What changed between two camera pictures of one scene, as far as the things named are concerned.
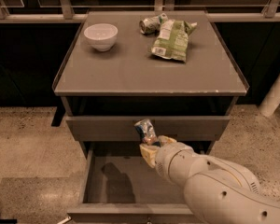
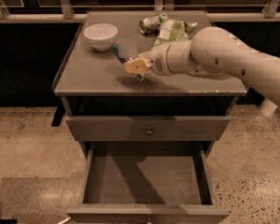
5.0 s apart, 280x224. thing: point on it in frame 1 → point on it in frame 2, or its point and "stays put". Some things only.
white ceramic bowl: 101,35 stays put
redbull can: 146,130 → 126,49
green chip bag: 172,41 stays put
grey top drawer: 121,128 stays put
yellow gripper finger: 164,140 → 147,55
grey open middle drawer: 120,188 stays put
